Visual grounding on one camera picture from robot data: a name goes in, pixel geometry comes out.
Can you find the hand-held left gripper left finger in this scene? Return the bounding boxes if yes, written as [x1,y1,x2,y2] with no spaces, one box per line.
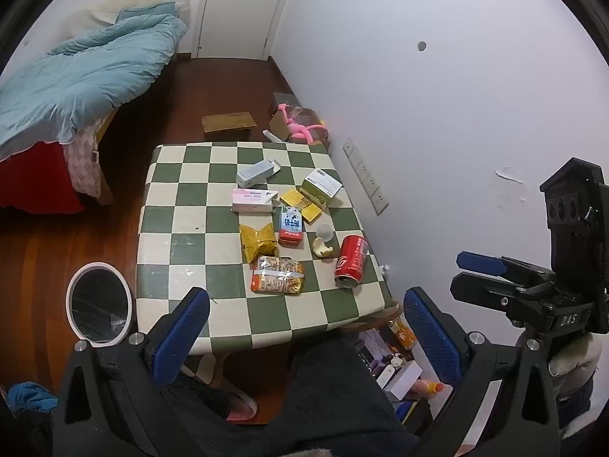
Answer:
[52,287,211,457]

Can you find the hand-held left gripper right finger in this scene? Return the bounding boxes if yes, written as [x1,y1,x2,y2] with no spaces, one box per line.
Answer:
[403,287,563,457]

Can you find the pink checked bed sheet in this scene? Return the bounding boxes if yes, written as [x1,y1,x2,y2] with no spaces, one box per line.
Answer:
[61,113,104,201]

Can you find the blue white carton box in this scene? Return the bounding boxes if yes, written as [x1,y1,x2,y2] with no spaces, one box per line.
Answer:
[236,159,282,189]

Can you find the green white carton box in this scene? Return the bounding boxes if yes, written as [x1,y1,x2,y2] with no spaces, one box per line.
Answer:
[301,168,344,208]

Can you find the white round waste bin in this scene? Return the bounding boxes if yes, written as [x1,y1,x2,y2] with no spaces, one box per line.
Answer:
[65,262,133,348]

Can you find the red soda can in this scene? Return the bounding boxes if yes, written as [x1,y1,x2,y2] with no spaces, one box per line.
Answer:
[333,234,371,288]

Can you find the open cardboard box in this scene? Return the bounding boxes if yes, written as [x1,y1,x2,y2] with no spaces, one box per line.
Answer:
[263,107,332,149]

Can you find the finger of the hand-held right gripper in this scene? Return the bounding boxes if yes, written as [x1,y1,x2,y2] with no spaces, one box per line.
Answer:
[456,250,556,290]
[450,271,540,314]

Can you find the orange snack packet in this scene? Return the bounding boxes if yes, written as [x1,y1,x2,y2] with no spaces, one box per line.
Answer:
[250,255,306,295]

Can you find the pink white carton box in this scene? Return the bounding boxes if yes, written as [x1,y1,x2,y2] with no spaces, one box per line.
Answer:
[231,189,281,214]

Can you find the yellow white wrapper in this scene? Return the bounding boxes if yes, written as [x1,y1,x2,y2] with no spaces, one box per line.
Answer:
[311,236,336,259]

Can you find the yellow bag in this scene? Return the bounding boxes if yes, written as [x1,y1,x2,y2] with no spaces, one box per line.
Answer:
[239,223,279,264]

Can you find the bed with blue duvet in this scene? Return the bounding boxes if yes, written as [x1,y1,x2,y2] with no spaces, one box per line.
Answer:
[0,2,189,161]

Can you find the orange capped bottle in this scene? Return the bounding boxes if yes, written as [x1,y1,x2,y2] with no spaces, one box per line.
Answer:
[412,378,446,399]

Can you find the red bed sheet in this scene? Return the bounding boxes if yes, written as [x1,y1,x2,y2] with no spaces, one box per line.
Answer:
[0,142,87,215]

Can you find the person's right leg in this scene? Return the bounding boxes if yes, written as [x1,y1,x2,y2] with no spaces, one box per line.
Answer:
[266,332,431,457]

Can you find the person's right forearm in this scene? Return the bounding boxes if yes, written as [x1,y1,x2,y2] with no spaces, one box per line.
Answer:
[556,376,596,441]

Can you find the green checkered tablecloth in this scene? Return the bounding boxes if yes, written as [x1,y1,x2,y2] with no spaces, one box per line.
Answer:
[134,141,401,356]

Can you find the person's right hand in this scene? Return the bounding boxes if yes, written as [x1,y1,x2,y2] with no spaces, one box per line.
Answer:
[548,332,603,397]

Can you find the orange juice bottle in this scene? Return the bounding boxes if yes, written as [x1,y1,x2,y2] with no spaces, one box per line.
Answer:
[387,318,418,349]

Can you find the flat brown cardboard box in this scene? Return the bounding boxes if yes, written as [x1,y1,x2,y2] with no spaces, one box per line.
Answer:
[200,111,257,137]

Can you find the blue red drink carton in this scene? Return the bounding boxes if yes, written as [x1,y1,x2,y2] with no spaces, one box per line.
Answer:
[278,206,306,248]

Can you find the white pillow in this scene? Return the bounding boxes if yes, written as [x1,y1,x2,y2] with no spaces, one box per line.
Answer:
[71,0,192,34]

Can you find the white wall socket strip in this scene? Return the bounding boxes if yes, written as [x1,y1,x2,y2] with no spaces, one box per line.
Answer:
[342,137,390,216]

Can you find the white door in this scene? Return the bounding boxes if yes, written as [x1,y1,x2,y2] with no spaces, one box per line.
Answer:
[197,0,301,61]

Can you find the blue clothes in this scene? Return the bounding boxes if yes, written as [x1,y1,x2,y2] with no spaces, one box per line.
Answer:
[6,381,59,415]

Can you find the pink plush toy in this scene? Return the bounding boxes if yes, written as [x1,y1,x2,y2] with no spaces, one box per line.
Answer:
[277,103,330,144]

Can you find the person's leg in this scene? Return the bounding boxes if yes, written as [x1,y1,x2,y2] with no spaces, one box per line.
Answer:
[157,370,260,457]
[266,332,431,457]

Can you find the white box under table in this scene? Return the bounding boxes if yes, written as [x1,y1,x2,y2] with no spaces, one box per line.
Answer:
[376,359,425,401]

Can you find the person's left leg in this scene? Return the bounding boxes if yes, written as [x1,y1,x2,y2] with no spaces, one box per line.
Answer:
[157,370,260,457]

